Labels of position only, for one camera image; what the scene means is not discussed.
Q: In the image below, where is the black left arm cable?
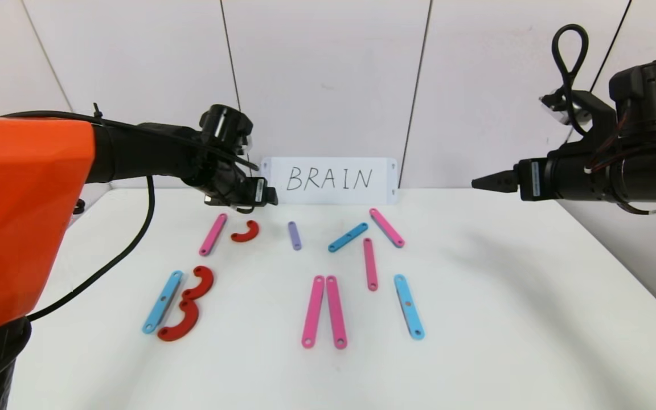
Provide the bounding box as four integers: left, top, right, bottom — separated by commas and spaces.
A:
0, 102, 260, 322

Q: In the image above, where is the white BRAIN sign card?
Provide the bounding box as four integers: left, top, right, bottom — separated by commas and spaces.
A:
260, 157, 398, 205

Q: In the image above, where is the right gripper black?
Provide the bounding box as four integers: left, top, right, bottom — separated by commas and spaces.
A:
471, 152, 591, 202

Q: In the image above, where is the black looped camera cable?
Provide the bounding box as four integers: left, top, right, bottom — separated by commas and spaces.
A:
552, 24, 591, 137

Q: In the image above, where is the pink bar with grey underside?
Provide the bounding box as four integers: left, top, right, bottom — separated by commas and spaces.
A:
369, 208, 405, 248

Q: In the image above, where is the small red curved piece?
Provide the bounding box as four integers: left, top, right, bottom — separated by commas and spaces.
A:
231, 220, 260, 243

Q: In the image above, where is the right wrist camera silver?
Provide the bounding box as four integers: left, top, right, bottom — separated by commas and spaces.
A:
540, 91, 591, 125

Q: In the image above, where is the long blue bar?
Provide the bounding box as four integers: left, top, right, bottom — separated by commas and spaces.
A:
394, 274, 425, 341
142, 270, 183, 334

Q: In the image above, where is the long pink bar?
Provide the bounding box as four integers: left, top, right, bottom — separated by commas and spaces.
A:
199, 214, 228, 257
326, 276, 348, 349
363, 238, 379, 292
302, 276, 326, 349

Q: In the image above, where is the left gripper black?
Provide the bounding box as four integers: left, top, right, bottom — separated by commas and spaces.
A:
224, 177, 278, 208

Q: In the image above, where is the short blue bar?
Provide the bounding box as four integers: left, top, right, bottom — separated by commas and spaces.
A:
328, 223, 369, 253

